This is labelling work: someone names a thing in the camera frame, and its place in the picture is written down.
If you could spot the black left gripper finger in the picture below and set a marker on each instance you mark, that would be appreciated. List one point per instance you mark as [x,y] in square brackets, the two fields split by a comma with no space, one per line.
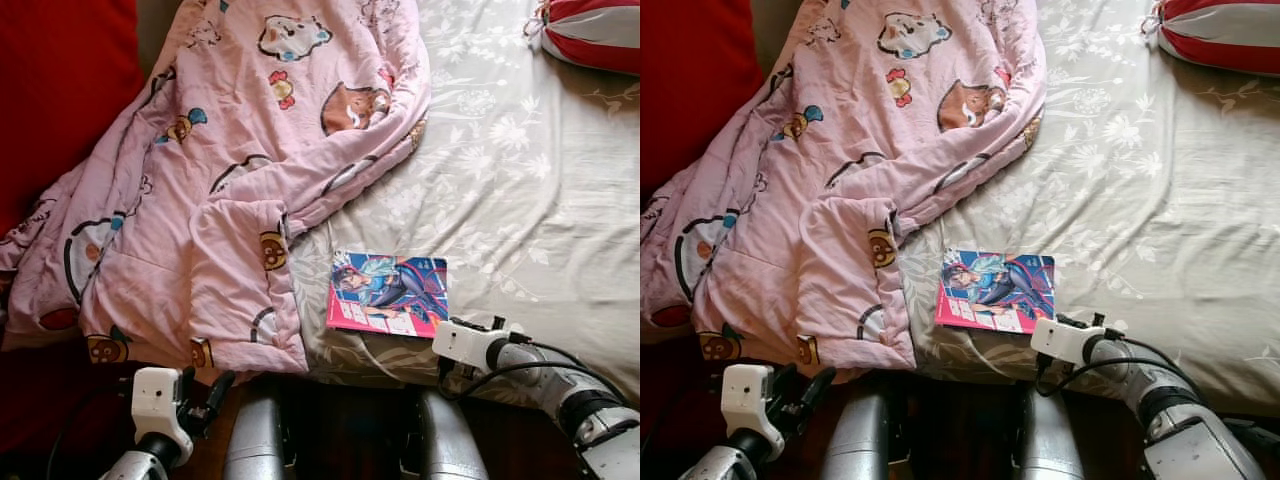
[820,386]
[221,390]
[786,374]
[187,380]

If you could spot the pink cartoon quilt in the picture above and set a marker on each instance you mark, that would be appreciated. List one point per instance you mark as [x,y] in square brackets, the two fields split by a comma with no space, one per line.
[850,200]
[230,200]

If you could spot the colourful comic book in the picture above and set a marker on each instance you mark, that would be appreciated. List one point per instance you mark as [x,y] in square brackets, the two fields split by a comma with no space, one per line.
[1000,288]
[390,290]

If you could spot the silver robot left leg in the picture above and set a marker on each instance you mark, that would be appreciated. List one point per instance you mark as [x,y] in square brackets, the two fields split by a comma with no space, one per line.
[858,440]
[258,440]

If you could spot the silver robot leg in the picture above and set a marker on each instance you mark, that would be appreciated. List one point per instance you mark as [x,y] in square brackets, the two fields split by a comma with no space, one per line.
[258,440]
[450,445]
[1050,440]
[858,440]

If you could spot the silver robot right leg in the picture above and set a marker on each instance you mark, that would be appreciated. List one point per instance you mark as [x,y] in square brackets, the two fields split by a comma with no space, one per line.
[1050,440]
[450,445]

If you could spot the red cushion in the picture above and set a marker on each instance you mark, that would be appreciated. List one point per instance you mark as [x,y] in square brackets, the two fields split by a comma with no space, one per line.
[690,80]
[60,100]

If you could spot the beige floral bed sheet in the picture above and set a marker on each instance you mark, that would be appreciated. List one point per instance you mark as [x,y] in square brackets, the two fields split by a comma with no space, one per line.
[1150,200]
[520,200]

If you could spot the red white blue bolster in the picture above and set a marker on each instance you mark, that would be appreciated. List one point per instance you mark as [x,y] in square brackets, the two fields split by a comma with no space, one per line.
[600,30]
[1220,30]

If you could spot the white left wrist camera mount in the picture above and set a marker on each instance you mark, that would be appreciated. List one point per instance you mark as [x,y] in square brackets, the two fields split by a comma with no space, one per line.
[158,400]
[745,395]

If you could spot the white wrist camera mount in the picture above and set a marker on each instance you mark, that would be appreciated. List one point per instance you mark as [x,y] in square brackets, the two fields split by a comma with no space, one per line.
[1060,340]
[158,400]
[745,395]
[465,345]

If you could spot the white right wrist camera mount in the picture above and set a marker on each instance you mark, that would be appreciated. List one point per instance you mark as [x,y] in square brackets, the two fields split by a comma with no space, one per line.
[1060,340]
[465,345]

